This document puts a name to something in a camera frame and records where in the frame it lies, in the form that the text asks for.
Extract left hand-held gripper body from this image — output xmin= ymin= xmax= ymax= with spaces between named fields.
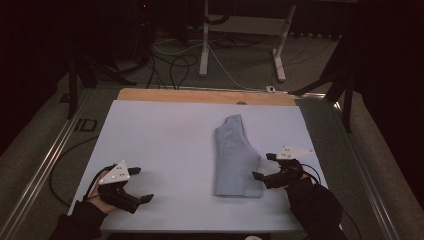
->
xmin=96 ymin=160 xmax=142 ymax=215

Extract black looped floor cables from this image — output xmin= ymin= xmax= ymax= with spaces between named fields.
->
xmin=145 ymin=51 xmax=200 ymax=91

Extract person's right hand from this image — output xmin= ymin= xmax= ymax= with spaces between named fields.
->
xmin=284 ymin=173 xmax=316 ymax=201

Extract light blue sports top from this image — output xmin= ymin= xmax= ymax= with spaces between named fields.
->
xmin=212 ymin=113 xmax=264 ymax=199

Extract wooden table board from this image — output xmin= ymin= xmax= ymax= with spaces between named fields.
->
xmin=117 ymin=87 xmax=297 ymax=107

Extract white table sheet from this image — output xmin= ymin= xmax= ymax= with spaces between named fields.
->
xmin=67 ymin=99 xmax=329 ymax=233

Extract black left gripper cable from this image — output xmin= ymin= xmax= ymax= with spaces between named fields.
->
xmin=49 ymin=134 xmax=116 ymax=208

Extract person's left hand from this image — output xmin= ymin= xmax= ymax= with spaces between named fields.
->
xmin=87 ymin=169 xmax=118 ymax=215

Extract black tripod stand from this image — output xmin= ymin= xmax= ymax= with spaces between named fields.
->
xmin=65 ymin=54 xmax=138 ymax=120
xmin=289 ymin=33 xmax=355 ymax=134

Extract black rectangular floor bracket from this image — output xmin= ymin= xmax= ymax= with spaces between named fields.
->
xmin=73 ymin=118 xmax=99 ymax=132

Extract white floor cable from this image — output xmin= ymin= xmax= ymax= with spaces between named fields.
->
xmin=152 ymin=39 xmax=268 ymax=92

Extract aluminium floor rail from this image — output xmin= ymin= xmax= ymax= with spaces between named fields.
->
xmin=0 ymin=89 xmax=92 ymax=240
xmin=332 ymin=99 xmax=403 ymax=240

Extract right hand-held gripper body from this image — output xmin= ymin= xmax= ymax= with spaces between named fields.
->
xmin=262 ymin=145 xmax=315 ymax=190

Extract white metal stand frame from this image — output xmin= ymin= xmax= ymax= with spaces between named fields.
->
xmin=198 ymin=0 xmax=297 ymax=83

